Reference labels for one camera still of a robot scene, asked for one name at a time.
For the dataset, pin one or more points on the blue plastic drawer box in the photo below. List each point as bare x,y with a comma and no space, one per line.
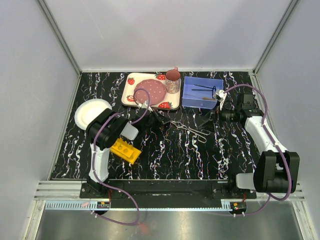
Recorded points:
189,84

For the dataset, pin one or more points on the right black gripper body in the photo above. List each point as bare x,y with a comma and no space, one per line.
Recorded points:
218,114

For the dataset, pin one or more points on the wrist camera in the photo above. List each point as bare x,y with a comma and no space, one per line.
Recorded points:
145,105
220,96

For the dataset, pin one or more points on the white paper plate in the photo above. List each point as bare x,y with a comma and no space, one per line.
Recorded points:
88,111

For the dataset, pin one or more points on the metal crucible tongs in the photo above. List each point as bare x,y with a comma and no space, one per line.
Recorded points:
201,135

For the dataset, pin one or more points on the pink floral mug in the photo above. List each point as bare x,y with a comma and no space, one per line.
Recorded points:
173,80

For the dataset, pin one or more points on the pink dotted plate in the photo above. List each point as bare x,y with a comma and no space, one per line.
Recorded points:
155,88

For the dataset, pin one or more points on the yellow test tube rack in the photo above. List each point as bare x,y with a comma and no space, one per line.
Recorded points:
125,151

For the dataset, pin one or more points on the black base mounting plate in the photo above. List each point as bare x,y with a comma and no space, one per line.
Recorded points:
190,194

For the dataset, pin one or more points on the test tube brush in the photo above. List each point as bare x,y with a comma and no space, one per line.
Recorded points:
202,98

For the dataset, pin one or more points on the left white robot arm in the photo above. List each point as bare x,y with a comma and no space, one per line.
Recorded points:
105,129

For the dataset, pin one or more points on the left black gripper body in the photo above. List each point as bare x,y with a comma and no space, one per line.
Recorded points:
154,121

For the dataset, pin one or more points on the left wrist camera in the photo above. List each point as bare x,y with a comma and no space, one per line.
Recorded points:
145,105

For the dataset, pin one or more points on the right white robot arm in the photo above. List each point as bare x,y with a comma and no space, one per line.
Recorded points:
277,169

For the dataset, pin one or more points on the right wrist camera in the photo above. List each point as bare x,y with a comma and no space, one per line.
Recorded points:
220,96

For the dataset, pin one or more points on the strawberry pattern tray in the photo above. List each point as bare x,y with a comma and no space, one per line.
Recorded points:
171,101

